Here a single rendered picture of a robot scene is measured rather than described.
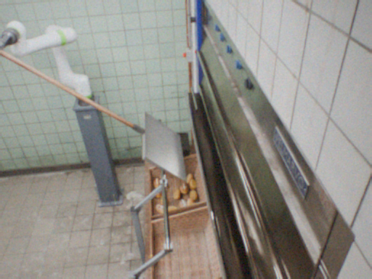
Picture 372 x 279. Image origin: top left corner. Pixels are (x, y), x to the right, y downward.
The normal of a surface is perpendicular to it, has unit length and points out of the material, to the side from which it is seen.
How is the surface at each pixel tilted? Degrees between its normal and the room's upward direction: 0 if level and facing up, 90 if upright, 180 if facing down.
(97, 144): 90
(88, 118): 90
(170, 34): 90
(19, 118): 90
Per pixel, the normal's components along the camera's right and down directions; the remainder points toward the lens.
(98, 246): -0.04, -0.80
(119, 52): 0.10, 0.59
